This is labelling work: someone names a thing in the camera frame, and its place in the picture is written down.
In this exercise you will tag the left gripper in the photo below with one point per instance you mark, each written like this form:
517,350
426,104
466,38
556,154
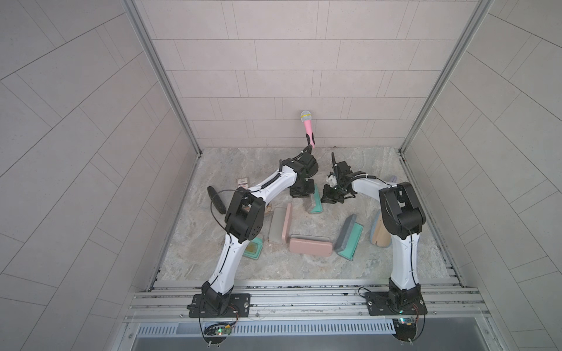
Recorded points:
310,189

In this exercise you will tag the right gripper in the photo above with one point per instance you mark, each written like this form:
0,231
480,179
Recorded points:
327,197

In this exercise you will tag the pink grey case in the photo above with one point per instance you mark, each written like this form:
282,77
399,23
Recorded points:
280,225

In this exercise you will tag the brown black glasses case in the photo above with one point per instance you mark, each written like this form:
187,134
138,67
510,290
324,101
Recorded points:
216,200

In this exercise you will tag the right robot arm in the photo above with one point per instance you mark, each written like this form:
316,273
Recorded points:
403,217

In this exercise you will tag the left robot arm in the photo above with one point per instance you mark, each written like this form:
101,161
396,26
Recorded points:
244,221

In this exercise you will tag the blue case beige lining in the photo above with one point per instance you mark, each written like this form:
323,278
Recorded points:
379,235

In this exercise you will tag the pink closed glasses case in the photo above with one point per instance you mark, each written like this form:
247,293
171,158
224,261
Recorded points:
308,246

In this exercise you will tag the mint case yellow glasses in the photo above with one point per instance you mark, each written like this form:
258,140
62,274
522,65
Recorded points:
254,248

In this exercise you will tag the pink toy microphone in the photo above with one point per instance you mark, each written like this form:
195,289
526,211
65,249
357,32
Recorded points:
306,118

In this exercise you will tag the playing card box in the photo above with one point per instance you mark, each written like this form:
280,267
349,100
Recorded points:
243,182

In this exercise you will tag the right circuit board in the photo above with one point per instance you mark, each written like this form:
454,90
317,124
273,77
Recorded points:
405,329

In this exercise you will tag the circuit board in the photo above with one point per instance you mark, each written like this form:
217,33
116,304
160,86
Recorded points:
405,329
218,330

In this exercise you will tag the left circuit board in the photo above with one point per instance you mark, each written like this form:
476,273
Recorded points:
218,330

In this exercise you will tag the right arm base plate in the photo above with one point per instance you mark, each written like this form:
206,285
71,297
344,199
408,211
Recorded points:
379,304

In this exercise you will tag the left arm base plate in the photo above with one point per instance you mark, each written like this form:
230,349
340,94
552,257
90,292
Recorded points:
234,305

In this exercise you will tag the aluminium mounting rail frame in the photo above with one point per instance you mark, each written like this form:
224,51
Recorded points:
313,308

